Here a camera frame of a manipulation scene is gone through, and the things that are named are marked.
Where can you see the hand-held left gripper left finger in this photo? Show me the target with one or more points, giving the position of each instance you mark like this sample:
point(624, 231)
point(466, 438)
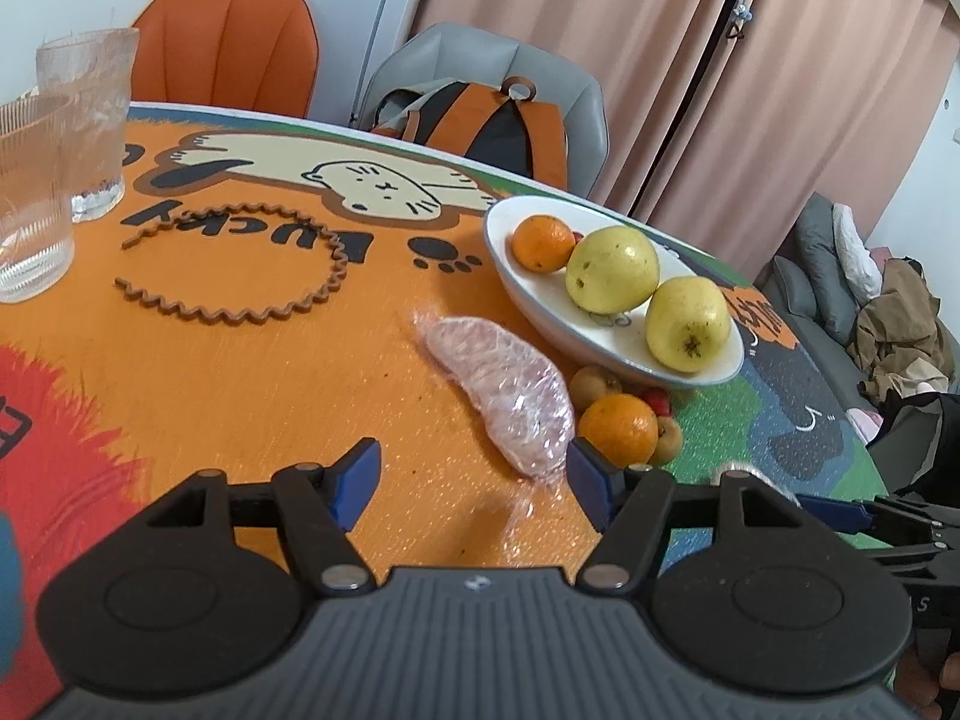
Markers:
point(356, 484)

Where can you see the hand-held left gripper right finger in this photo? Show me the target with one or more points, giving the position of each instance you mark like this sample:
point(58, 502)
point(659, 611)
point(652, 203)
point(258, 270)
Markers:
point(592, 484)

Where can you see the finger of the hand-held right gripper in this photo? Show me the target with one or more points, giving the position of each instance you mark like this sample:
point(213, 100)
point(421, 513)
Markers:
point(922, 551)
point(836, 514)

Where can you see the orange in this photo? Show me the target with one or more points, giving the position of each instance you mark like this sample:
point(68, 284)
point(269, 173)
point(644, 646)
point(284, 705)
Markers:
point(617, 429)
point(541, 244)

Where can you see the brown longan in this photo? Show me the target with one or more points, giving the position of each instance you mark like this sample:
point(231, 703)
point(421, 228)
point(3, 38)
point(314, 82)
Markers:
point(592, 384)
point(667, 441)

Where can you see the large pomelo segment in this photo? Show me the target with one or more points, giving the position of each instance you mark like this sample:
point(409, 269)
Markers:
point(510, 390)

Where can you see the white plate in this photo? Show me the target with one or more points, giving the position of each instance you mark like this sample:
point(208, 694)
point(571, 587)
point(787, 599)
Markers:
point(547, 307)

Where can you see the small yellow-green pear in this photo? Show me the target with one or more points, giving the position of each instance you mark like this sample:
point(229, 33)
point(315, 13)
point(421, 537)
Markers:
point(686, 326)

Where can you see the large yellow-green pear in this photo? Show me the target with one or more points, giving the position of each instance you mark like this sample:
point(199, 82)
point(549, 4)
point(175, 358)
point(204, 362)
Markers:
point(611, 270)

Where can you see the person's right hand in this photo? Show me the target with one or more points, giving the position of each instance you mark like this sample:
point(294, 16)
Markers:
point(926, 679)

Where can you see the black bag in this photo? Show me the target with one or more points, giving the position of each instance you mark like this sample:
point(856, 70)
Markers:
point(922, 442)

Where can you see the brown jacket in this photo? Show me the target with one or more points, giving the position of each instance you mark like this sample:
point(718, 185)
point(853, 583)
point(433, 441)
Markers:
point(900, 330)

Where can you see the grey sofa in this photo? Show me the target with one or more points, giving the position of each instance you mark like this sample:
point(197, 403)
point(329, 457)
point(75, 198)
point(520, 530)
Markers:
point(810, 300)

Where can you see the white garment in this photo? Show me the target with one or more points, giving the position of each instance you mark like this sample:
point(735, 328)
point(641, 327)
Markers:
point(855, 255)

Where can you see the pink cloth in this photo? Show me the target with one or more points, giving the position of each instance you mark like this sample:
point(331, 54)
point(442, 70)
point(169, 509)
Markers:
point(892, 253)

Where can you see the orange and grey backpack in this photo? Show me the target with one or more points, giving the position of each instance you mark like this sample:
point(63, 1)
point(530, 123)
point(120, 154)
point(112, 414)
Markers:
point(480, 127)

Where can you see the pink curtain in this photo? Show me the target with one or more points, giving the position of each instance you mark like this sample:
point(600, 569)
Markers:
point(600, 30)
point(840, 90)

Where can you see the short ribbed glass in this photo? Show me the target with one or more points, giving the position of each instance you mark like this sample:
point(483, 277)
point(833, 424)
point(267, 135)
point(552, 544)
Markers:
point(34, 202)

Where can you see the grey chair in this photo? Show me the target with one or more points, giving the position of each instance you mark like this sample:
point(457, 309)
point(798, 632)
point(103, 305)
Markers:
point(480, 52)

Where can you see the tall ribbed glass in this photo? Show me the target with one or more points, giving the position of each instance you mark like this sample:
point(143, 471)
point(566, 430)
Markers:
point(94, 120)

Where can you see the orange chair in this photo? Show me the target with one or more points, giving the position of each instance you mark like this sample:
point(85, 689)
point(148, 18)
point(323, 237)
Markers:
point(225, 52)

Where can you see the hanging curtain charm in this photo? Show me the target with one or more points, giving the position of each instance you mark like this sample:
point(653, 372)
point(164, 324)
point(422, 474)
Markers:
point(742, 15)

